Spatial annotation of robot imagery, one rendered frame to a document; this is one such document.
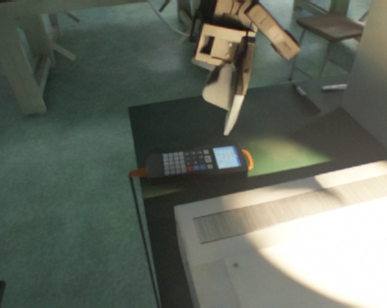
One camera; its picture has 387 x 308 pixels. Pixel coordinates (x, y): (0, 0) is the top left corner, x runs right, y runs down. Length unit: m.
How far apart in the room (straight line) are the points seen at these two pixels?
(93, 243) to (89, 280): 0.18
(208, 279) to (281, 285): 0.08
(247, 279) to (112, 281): 1.04
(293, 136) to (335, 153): 0.10
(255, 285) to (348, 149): 0.44
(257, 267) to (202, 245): 0.07
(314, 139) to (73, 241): 1.14
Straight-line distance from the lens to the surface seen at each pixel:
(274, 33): 0.49
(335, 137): 0.76
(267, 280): 0.38
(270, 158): 0.67
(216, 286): 0.37
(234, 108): 0.47
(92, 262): 1.44
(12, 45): 2.21
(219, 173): 0.58
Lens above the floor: 1.19
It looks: 42 degrees down
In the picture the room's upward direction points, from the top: 2 degrees counter-clockwise
